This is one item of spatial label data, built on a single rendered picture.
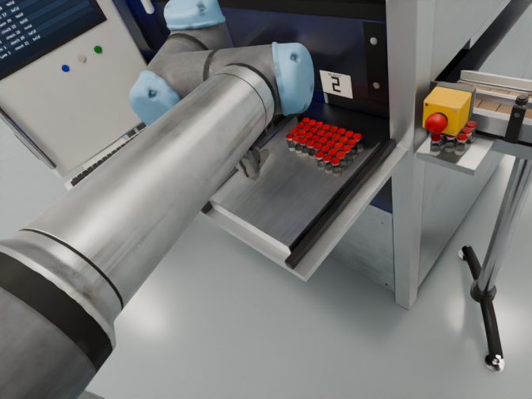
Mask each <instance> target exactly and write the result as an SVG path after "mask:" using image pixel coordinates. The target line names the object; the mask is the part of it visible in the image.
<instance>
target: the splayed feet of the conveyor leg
mask: <svg viewBox="0 0 532 399"><path fill-rule="evenodd" d="M458 257H459V259H460V260H463V261H467V264H468V265H469V269H470V271H471V274H472V276H473V283H472V286H471V288H470V295H471V297H472V298H473V299H474V300H475V301H476V302H479V303H480V305H481V312H482V316H483V320H484V328H485V333H486V338H487V343H488V352H489V355H487V356H486V357H485V359H484V363H485V365H486V367H487V368H488V369H489V370H491V371H493V372H501V371H502V370H503V369H504V361H503V359H504V355H503V350H502V346H501V341H500V333H499V329H498V324H497V320H496V313H495V310H494V306H493V303H492V301H493V300H494V298H495V296H496V286H495V285H494V286H493V289H492V292H491V293H489V294H482V293H481V292H480V291H478V290H477V281H478V279H479V275H480V273H481V265H480V263H479V260H478V259H477V256H476V254H475V252H474V251H473V248H472V246H470V245H465V246H463V247H462V249H461V250H459V252H458Z"/></svg>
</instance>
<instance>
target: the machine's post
mask: <svg viewBox="0 0 532 399"><path fill-rule="evenodd" d="M434 14H435V0H386V28H387V53H388V77H389V125H390V138H391V139H394V140H396V146H398V147H400V148H404V149H406V150H408V156H407V157H406V158H405V160H404V161H403V162H402V163H401V164H400V165H399V167H398V168H397V169H396V170H395V172H394V173H393V174H392V199H393V247H394V271H395V296H396V304H398V305H399V306H402V307H403V308H405V309H407V310H410V309H411V308H412V305H413V304H414V302H415V301H416V300H417V287H418V273H419V260H420V235H421V222H422V209H423V195H424V170H425V161H423V160H420V159H418V158H416V152H417V151H418V149H419V148H420V147H421V146H422V144H423V143H424V142H425V140H426V139H427V129H426V128H423V114H424V100H425V99H426V98H427V96H428V95H429V92H430V79H431V53H432V41H433V27H434Z"/></svg>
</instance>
